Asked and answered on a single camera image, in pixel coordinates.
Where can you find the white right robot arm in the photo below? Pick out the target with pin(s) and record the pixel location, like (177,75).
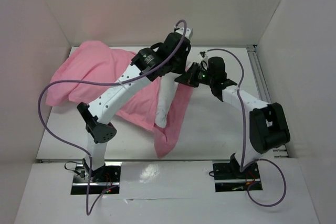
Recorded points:
(264,124)

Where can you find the aluminium frame rail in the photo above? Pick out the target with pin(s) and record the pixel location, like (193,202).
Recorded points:
(280,152)

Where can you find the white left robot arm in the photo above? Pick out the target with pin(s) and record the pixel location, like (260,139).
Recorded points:
(164,62)

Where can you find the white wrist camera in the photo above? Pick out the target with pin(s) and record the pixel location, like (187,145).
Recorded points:
(187,32)
(203,56)

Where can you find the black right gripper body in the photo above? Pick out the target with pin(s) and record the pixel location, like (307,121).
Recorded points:
(191,76)

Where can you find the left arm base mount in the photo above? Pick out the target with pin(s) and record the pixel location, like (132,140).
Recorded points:
(108,179)

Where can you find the white pillow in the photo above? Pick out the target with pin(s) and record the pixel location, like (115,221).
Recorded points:
(167,90)

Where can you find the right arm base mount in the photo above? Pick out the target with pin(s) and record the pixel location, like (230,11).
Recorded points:
(226,181)

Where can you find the pink satin pillowcase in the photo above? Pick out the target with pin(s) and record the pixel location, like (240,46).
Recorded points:
(94,61)

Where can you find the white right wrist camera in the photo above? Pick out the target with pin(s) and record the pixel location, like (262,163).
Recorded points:
(203,56)

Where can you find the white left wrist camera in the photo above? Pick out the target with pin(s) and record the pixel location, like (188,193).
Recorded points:
(187,32)

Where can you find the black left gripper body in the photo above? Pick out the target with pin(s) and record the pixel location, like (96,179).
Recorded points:
(178,64)

